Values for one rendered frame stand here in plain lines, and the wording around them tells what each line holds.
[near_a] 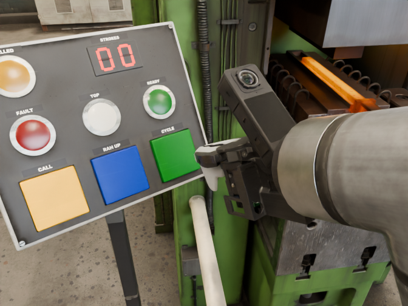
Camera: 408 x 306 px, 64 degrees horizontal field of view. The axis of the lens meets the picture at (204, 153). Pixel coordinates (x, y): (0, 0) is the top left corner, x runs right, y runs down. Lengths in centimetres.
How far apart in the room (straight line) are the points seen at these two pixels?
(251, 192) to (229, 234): 84
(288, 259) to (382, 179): 82
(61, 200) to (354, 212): 40
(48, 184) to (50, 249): 138
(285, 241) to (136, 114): 58
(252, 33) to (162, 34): 29
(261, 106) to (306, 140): 9
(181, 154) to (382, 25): 48
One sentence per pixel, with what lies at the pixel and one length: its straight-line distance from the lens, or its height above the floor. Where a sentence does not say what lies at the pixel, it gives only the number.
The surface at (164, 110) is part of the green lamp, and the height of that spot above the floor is 108.
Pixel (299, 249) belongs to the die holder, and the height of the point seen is 58.
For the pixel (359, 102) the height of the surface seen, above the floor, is 101.
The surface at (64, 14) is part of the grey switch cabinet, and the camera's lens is 604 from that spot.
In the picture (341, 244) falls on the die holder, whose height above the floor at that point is 58.
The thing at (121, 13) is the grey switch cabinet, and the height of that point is 22.
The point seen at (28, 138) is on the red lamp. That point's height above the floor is 109.
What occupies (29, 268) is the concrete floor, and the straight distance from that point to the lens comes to 185.
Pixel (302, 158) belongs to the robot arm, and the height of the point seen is 118.
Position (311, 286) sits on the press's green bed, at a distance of 119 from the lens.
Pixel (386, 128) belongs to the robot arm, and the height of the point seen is 123.
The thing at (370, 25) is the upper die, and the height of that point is 117.
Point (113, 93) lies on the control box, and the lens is 55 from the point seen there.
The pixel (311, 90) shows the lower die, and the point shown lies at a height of 99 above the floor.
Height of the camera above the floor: 133
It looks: 34 degrees down
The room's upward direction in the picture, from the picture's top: straight up
